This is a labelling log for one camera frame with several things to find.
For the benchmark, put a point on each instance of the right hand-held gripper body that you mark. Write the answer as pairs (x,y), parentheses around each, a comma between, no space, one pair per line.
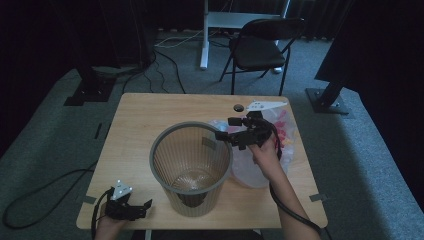
(255,135)

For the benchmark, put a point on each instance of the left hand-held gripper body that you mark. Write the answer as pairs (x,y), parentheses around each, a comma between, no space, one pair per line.
(120,206)

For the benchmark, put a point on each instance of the translucent plastic bag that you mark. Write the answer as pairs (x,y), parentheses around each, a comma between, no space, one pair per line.
(246,170)

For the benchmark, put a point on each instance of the translucent grey ribbed waste bin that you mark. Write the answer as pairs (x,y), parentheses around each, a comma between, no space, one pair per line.
(186,156)

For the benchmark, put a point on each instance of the person's left hand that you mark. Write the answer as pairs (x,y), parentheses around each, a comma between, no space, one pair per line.
(108,228)

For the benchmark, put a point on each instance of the person's right hand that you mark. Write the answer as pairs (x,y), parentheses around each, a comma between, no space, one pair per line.
(268,160)

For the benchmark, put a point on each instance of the round black table grommet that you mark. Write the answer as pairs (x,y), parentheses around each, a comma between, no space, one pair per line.
(238,107)

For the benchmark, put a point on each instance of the grey tape piece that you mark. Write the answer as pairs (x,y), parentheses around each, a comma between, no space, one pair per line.
(89,199)
(317,197)

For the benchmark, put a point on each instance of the black folding chair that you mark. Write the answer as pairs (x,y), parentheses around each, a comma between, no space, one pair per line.
(258,50)

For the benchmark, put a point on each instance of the black floor tape strip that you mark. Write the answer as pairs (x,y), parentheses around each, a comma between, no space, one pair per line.
(98,130)

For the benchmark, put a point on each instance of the grey metal stand base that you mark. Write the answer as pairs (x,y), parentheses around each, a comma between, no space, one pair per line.
(328,100)

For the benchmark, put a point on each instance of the black stand base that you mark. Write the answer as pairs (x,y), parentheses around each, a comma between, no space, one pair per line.
(91,90)

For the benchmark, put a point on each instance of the white desk frame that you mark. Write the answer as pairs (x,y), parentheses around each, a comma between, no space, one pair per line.
(233,19)

